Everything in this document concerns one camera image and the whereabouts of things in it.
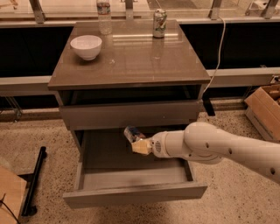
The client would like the grey drawer cabinet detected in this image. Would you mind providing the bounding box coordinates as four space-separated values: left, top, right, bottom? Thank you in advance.
47 19 212 147

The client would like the grey middle drawer front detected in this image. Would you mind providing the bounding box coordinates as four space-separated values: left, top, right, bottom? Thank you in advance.
59 101 201 130

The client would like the open grey bottom drawer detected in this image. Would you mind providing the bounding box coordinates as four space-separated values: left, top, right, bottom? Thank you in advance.
63 129 207 208

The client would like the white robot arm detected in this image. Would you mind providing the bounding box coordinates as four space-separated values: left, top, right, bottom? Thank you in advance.
125 122 280 184

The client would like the white ceramic bowl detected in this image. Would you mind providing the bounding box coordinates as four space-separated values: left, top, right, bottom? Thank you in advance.
70 35 102 60

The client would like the cardboard box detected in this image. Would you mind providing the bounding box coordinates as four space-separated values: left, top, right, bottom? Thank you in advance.
245 84 280 143

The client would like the black cabinet bracket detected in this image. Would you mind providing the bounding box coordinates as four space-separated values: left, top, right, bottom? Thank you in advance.
203 98 215 116

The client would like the black cable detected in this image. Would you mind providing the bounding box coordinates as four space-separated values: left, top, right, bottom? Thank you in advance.
0 193 21 224

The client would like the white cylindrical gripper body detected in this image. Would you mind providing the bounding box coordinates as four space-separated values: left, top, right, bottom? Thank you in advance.
150 130 187 158

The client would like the silver blue redbull can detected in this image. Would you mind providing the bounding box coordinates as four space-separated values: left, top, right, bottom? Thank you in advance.
123 126 146 143

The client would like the light wooden board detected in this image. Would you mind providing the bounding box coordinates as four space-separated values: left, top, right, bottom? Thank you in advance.
0 166 27 224

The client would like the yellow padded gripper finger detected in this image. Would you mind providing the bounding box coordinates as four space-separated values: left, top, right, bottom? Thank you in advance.
131 139 152 155

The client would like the black metal bar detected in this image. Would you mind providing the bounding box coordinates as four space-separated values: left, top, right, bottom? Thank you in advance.
21 146 47 216

